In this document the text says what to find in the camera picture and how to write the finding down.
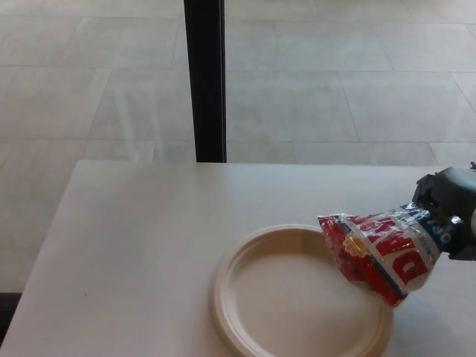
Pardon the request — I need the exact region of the red white sunflower seed bag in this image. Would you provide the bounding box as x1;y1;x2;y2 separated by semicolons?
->
317;202;457;308

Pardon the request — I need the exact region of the black vertical post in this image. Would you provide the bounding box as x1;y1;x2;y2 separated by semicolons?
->
184;0;227;164

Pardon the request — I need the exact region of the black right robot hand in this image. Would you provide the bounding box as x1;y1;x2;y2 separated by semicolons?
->
411;161;476;261

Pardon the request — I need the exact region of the beige round paper plate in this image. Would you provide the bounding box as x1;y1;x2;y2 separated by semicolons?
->
212;223;394;357

